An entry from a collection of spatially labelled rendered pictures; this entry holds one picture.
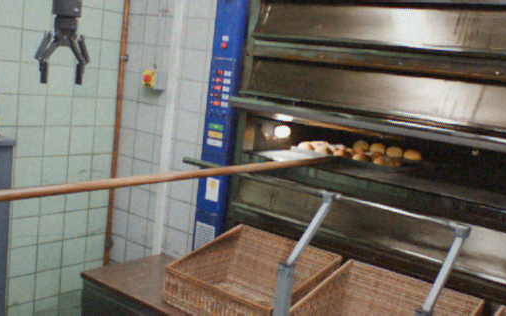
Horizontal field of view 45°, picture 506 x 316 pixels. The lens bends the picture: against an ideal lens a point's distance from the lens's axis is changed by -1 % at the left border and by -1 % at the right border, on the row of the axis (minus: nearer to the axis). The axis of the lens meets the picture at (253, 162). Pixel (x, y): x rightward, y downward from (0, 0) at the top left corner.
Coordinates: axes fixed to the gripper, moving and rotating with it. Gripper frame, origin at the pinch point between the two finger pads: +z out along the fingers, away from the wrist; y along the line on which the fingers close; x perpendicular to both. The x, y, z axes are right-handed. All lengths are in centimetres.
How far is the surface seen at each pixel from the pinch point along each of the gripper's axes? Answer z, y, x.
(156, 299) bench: 89, -52, 3
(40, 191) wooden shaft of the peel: 26, 28, 33
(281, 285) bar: 57, -40, 69
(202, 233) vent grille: 73, -99, -15
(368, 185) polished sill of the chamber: 30, -101, 66
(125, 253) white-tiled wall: 102, -103, -73
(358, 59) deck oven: -19, -102, 52
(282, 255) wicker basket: 69, -96, 33
